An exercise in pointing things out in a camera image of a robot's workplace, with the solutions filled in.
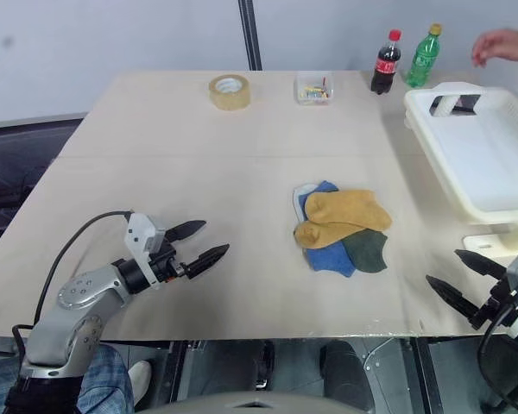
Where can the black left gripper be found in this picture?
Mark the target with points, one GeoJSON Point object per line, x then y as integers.
{"type": "Point", "coordinates": [166, 263]}

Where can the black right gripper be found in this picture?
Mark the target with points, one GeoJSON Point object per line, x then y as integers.
{"type": "Point", "coordinates": [498, 304]}

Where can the mustard yellow sock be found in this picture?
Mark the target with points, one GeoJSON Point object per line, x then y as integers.
{"type": "Point", "coordinates": [349, 209]}
{"type": "Point", "coordinates": [324, 235]}

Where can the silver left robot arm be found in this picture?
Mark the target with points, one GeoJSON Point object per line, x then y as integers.
{"type": "Point", "coordinates": [75, 297]}

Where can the white plastic basket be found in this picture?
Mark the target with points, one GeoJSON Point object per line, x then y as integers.
{"type": "Point", "coordinates": [479, 146]}

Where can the clear box of coloured pins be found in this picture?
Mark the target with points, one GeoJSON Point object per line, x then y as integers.
{"type": "Point", "coordinates": [313, 88]}

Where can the bystander bare hand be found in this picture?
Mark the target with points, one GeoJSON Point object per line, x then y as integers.
{"type": "Point", "coordinates": [503, 45]}

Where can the dark green sock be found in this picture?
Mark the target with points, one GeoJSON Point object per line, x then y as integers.
{"type": "Point", "coordinates": [367, 254]}

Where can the light blue cloth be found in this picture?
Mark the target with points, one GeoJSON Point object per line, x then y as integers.
{"type": "Point", "coordinates": [299, 200]}

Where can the white shoe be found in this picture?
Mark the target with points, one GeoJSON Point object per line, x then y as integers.
{"type": "Point", "coordinates": [140, 379]}

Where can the brown packing tape roll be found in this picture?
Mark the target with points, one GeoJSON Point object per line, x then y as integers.
{"type": "Point", "coordinates": [229, 100]}

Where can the blue jeans leg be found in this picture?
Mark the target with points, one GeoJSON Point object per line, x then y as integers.
{"type": "Point", "coordinates": [103, 379]}

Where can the green bottle with yellow cap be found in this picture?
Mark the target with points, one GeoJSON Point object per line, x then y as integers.
{"type": "Point", "coordinates": [422, 60]}

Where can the cola bottle with red cap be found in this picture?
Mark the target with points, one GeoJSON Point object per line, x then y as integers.
{"type": "Point", "coordinates": [385, 64]}

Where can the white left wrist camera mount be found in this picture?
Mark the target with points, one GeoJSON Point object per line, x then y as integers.
{"type": "Point", "coordinates": [139, 233]}

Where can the black vertical post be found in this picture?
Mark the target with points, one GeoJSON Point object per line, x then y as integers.
{"type": "Point", "coordinates": [250, 34]}

